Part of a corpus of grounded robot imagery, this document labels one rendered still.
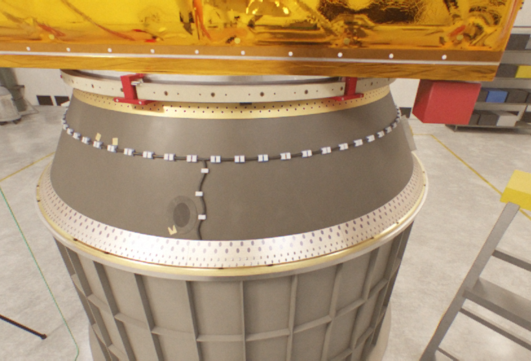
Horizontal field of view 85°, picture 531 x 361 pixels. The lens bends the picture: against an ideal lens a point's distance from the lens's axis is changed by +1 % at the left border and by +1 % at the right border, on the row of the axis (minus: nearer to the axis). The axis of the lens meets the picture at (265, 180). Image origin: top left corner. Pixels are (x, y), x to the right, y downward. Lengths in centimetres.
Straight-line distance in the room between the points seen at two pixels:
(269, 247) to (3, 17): 116
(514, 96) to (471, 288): 641
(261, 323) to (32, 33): 133
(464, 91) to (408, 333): 177
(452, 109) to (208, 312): 114
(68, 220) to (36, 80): 765
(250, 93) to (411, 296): 218
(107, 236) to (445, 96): 127
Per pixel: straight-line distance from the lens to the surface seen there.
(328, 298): 133
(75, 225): 135
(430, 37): 105
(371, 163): 126
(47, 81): 875
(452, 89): 117
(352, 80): 113
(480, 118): 717
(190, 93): 101
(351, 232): 115
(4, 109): 800
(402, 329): 250
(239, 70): 105
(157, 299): 128
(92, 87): 127
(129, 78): 109
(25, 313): 295
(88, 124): 136
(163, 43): 112
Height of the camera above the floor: 189
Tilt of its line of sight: 28 degrees down
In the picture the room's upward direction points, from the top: 1 degrees clockwise
